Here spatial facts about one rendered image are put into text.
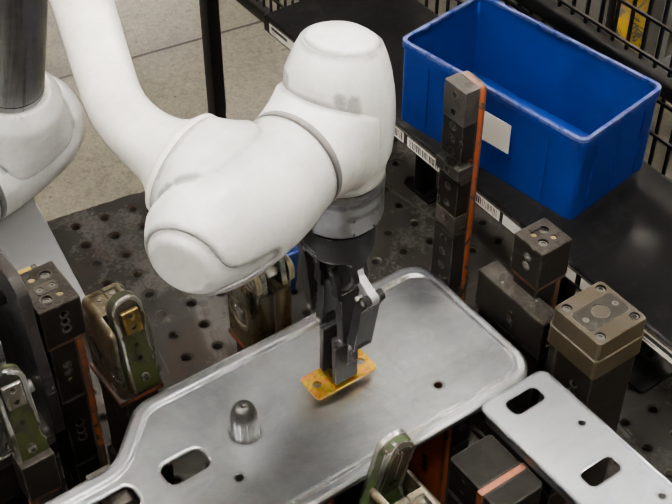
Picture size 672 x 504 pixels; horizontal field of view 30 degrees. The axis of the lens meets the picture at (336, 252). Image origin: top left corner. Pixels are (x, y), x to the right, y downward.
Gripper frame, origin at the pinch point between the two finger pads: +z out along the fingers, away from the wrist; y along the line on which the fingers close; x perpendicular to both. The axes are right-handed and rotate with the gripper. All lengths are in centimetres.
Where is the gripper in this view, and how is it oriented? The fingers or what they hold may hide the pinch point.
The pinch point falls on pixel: (338, 350)
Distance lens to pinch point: 139.6
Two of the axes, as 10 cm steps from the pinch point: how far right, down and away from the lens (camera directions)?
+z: 0.0, 7.2, 6.9
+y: 5.8, 5.6, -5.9
